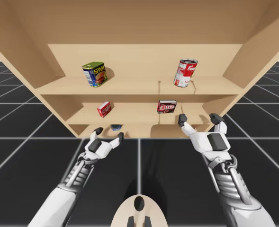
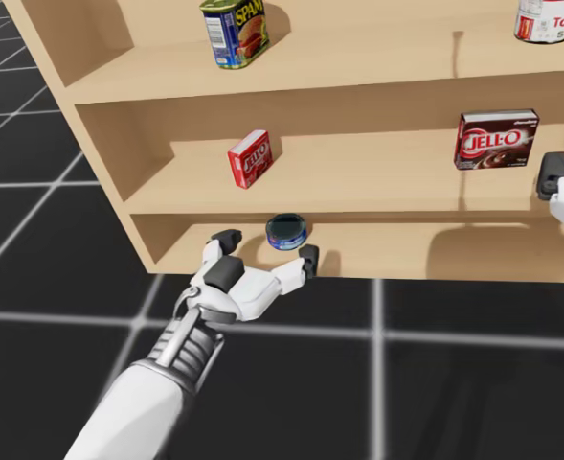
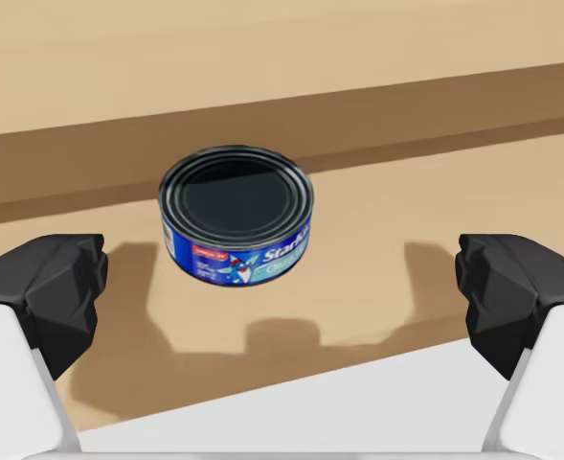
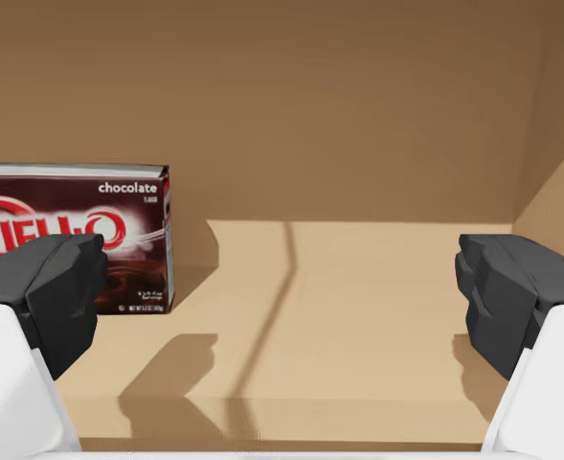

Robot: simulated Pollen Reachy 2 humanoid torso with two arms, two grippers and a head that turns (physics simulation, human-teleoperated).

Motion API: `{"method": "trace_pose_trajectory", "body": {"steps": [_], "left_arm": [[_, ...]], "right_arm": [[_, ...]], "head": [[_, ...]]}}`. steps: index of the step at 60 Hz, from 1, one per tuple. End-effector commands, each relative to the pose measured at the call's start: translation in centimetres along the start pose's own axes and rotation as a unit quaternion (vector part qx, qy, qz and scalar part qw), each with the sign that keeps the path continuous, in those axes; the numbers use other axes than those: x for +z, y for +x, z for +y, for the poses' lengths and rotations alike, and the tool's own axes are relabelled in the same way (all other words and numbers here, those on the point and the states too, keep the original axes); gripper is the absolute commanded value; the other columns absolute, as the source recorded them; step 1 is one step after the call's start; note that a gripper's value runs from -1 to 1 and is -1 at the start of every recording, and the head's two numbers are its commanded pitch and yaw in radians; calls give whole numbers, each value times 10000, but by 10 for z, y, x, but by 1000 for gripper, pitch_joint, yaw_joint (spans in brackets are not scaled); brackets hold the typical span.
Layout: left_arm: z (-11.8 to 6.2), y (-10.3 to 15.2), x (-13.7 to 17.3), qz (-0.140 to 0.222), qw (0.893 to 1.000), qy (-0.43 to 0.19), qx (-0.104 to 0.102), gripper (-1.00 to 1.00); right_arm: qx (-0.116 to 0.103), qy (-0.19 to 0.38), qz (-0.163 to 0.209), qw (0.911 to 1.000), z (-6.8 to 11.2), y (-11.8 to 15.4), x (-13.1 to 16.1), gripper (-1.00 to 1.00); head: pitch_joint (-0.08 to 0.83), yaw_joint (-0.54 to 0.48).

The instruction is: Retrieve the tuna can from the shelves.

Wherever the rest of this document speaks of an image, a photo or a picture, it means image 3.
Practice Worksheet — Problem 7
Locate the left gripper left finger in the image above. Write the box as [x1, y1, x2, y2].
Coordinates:
[0, 233, 109, 456]

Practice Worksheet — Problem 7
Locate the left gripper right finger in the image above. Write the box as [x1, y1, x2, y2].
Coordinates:
[454, 233, 564, 454]

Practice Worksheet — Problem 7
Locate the blue flat can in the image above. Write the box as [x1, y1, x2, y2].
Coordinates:
[158, 145, 317, 288]

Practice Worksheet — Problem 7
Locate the pale wooden shelf unit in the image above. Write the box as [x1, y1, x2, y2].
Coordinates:
[0, 0, 564, 433]

